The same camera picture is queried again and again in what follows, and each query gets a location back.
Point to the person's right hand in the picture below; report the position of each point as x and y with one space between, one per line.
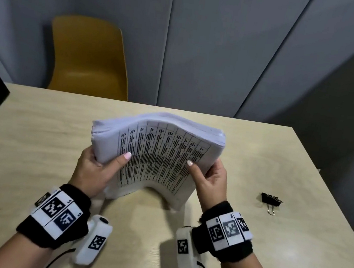
212 185

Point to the person's left hand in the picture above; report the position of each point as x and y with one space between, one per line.
91 173

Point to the stack of printed paper sheets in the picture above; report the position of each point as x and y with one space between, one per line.
117 125

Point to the white paper sheet with table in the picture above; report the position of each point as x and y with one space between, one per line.
161 159

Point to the black binder clip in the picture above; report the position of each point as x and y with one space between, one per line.
270 199

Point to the person's left forearm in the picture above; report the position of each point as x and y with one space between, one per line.
14 253

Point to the black right wristband with markers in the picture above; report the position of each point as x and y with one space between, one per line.
225 234

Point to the black wristband with markers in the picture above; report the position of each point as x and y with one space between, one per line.
57 217
225 234

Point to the black left wristband with markers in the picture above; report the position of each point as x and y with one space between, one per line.
57 217

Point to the yellow plastic chair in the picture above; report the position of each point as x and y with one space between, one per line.
90 57

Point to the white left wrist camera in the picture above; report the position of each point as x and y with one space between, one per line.
94 241

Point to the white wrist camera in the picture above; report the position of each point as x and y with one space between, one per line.
185 249
94 241

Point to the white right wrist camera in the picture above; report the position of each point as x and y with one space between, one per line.
185 249

